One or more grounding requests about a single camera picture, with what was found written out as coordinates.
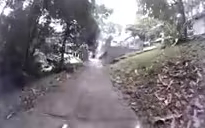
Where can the grey concrete path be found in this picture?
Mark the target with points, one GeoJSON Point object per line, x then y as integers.
{"type": "Point", "coordinates": [86, 96]}

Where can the grass slope with dry leaves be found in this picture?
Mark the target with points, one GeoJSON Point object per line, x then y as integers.
{"type": "Point", "coordinates": [163, 76]}

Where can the robot's own part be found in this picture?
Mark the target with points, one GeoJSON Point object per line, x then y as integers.
{"type": "Point", "coordinates": [137, 126]}
{"type": "Point", "coordinates": [64, 126]}

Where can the group of green trees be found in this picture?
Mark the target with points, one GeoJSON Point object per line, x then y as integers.
{"type": "Point", "coordinates": [163, 26]}

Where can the leaf-strewn earth verge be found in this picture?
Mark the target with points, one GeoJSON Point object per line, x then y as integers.
{"type": "Point", "coordinates": [33, 90]}

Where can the wood of dark trees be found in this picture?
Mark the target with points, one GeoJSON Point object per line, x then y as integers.
{"type": "Point", "coordinates": [23, 33]}

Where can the low grey wall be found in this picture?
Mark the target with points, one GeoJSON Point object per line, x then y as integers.
{"type": "Point", "coordinates": [116, 52]}

